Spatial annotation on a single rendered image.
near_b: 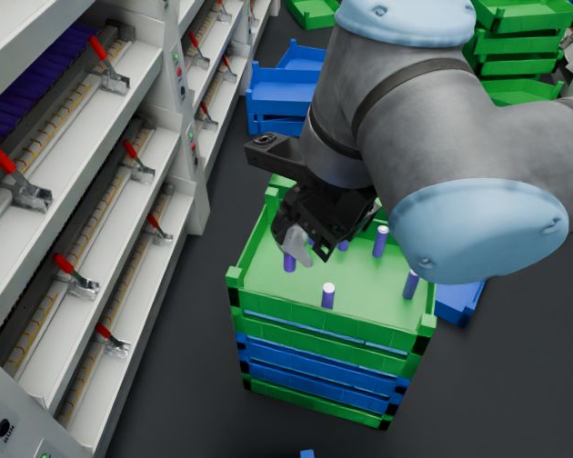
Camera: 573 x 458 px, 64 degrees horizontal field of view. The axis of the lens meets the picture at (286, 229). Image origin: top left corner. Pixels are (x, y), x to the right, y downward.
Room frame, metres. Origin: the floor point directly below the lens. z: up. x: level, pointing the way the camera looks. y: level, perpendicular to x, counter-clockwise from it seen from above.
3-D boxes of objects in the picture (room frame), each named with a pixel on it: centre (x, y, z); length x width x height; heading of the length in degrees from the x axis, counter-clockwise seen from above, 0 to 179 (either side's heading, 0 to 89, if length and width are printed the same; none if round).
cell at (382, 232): (0.50, -0.16, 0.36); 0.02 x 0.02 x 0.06
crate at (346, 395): (0.45, -0.08, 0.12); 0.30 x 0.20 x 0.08; 73
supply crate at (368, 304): (0.45, -0.08, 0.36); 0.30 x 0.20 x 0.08; 73
